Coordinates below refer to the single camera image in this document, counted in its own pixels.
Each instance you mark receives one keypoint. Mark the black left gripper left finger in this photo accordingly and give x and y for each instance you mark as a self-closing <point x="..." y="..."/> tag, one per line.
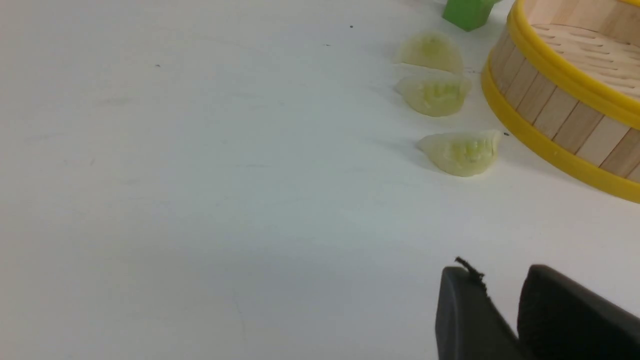
<point x="468" y="326"/>

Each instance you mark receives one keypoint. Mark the green dumpling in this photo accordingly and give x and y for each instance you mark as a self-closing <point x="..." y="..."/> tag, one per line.
<point x="434" y="95"/>
<point x="462" y="153"/>
<point x="433" y="50"/>

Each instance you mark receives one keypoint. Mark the green cube block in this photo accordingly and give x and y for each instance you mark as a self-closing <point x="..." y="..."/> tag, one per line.
<point x="468" y="15"/>

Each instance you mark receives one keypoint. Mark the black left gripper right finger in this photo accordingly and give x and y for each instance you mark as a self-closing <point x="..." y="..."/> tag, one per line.
<point x="559" y="319"/>

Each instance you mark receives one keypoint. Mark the bamboo steamer tray yellow rim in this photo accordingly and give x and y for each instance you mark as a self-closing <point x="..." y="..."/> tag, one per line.
<point x="563" y="78"/>

